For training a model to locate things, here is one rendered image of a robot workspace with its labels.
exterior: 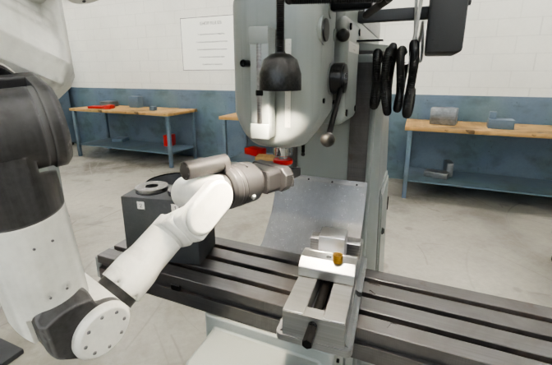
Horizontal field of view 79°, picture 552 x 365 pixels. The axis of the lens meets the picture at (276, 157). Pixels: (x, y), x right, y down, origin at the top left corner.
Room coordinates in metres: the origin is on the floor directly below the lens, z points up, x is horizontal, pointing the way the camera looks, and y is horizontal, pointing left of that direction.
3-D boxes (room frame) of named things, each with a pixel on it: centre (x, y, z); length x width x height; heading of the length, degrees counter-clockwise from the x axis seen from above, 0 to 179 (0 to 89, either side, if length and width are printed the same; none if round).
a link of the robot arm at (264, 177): (0.70, 0.05, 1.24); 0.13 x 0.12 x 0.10; 47
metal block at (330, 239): (0.72, -0.14, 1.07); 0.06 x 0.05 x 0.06; 70
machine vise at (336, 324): (0.69, -0.13, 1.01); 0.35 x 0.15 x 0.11; 160
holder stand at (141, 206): (0.89, 0.30, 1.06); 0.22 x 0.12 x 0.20; 79
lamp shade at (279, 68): (0.58, -0.01, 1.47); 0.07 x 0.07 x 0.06
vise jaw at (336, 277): (0.67, -0.12, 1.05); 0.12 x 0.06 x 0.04; 70
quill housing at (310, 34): (0.77, -0.02, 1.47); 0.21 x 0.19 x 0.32; 68
